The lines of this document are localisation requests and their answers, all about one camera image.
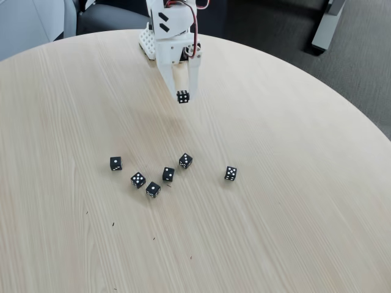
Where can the black die white pips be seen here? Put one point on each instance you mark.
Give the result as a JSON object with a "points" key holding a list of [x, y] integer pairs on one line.
{"points": [[115, 164], [138, 180], [168, 174], [153, 189], [183, 96], [230, 173], [185, 160]]}

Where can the black office chair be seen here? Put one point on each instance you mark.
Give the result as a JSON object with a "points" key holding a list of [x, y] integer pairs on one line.
{"points": [[107, 18]]}

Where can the grey desk leg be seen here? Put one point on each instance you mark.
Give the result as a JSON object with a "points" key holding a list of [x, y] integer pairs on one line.
{"points": [[327, 27]]}

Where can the white cabinet panel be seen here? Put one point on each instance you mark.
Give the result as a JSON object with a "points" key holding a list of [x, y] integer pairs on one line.
{"points": [[24, 24]]}

